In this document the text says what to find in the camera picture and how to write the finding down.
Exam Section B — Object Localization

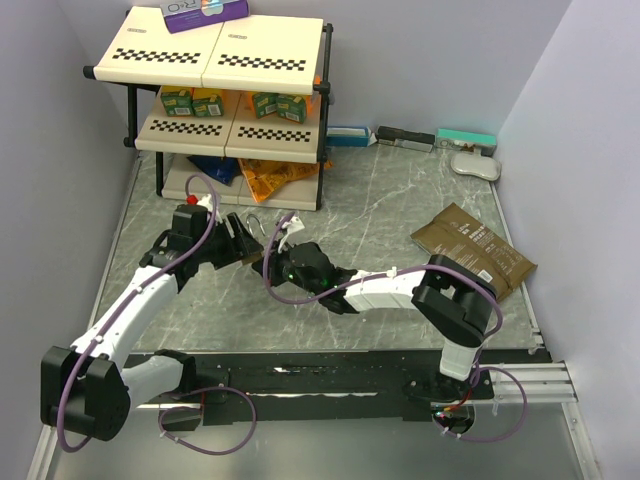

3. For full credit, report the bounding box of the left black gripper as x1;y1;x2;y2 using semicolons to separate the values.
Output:
193;212;262;269

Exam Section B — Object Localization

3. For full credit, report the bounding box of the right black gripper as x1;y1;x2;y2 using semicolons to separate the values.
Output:
253;238;322;298

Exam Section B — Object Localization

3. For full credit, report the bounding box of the large brass padlock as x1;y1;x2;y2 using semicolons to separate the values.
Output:
245;213;266;247

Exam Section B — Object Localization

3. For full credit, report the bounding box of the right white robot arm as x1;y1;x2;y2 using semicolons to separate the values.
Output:
251;242;497;399

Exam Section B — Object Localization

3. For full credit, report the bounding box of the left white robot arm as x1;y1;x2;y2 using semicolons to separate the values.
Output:
40;204;263;441

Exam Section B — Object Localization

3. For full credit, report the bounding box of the orange snack bag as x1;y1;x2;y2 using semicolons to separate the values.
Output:
238;158;321;203

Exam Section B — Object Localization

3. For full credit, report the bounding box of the blue snack bag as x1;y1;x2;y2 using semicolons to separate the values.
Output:
187;155;241;185

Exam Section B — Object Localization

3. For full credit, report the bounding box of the blue white flat box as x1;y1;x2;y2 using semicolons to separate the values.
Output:
326;126;377;148

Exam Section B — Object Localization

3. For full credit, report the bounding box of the green yellow carton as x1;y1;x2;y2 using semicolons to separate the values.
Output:
276;94;307;124
159;85;194;117
249;92;278;119
192;88;224;118

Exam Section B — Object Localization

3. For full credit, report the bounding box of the cream black three-tier shelf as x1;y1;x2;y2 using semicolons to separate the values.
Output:
83;6;334;211

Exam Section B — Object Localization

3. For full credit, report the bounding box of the green yellow carton right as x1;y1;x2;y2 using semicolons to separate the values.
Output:
276;94;307;124

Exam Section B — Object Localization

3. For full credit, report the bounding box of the green yellow carton far left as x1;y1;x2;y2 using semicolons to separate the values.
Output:
159;85;194;117

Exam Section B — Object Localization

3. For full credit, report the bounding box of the black long box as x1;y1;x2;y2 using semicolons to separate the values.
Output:
376;126;436;153

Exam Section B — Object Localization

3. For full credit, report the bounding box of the brown foil pouch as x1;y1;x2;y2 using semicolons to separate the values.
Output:
410;203;537;302

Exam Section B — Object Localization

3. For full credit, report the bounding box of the purple white box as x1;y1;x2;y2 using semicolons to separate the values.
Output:
160;0;250;33

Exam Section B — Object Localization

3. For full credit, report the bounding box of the teal white box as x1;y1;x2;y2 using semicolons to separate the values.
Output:
435;128;497;156

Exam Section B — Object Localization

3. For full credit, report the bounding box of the grey white pad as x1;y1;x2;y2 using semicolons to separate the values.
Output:
450;152;502;182

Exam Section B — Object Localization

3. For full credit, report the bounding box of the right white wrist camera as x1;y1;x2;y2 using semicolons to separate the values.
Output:
276;212;305;253

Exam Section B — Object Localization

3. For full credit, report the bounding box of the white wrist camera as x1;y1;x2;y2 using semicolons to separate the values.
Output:
276;212;305;253
186;194;215;212

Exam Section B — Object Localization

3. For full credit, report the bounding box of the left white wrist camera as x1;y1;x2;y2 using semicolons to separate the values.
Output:
186;194;215;212

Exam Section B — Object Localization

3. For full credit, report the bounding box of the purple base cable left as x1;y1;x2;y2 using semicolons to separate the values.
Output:
158;387;257;457

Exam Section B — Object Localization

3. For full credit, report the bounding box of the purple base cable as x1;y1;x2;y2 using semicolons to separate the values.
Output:
432;365;530;445
158;387;257;457

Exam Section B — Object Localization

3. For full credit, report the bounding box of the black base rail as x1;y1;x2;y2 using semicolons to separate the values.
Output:
149;350;494;426

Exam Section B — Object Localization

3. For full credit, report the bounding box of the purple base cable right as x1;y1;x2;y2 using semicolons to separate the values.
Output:
432;365;530;445

